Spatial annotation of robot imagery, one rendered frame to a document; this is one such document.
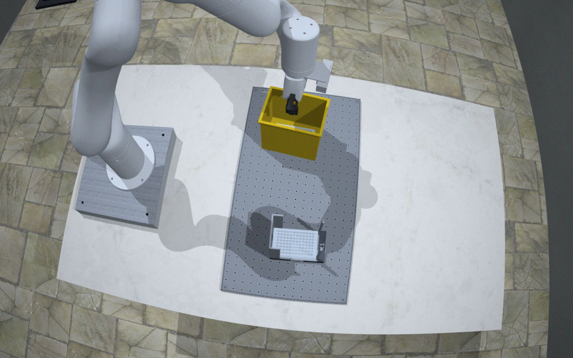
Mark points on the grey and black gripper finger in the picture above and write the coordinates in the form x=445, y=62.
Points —
x=290, y=106

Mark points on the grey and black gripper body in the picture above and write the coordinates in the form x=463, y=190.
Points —
x=295, y=86

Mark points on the yellow open-top bin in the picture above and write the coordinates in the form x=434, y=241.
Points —
x=312, y=111

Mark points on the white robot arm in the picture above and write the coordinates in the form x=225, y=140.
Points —
x=97, y=128

